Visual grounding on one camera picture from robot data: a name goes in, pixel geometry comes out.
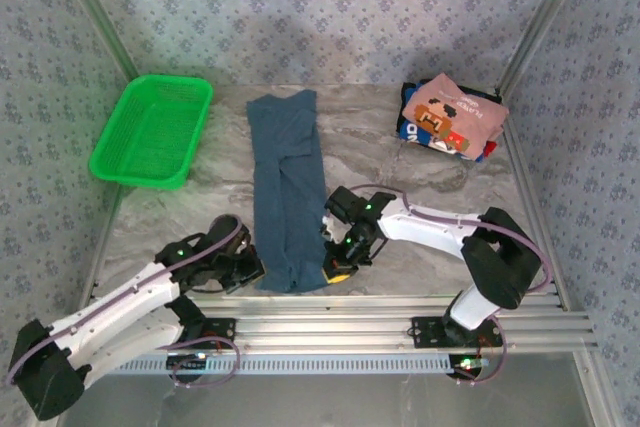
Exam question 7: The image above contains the plain blue t-shirt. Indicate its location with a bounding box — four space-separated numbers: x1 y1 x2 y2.
244 89 331 294

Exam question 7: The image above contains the green plastic basket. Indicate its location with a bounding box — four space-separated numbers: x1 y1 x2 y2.
88 74 215 192

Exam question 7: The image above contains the narrow aluminium rail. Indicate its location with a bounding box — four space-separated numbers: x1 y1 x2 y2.
87 295 564 312

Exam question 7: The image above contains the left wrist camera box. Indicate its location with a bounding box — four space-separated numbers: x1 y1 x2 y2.
207 214 251 248

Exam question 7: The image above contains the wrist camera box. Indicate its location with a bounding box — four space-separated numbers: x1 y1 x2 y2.
207 214 251 248
324 185 366 222

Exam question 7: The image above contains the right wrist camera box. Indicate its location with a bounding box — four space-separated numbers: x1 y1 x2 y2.
324 185 366 222

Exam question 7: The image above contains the wide slotted aluminium rail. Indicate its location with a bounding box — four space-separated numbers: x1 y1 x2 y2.
179 313 600 353

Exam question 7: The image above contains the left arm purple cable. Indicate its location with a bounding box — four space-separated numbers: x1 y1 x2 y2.
5 216 249 389

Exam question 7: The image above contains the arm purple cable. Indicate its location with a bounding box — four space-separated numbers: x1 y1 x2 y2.
5 216 249 389
347 184 554 386

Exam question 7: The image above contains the grey slotted cable duct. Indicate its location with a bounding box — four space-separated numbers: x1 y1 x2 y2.
114 352 494 377

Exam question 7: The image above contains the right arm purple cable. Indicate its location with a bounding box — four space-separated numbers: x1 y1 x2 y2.
347 184 554 386

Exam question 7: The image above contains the aluminium corner post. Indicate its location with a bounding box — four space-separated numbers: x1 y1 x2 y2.
498 0 599 96
52 0 146 91

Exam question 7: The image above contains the aluminium frame leg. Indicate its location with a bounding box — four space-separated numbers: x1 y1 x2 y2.
572 350 619 427

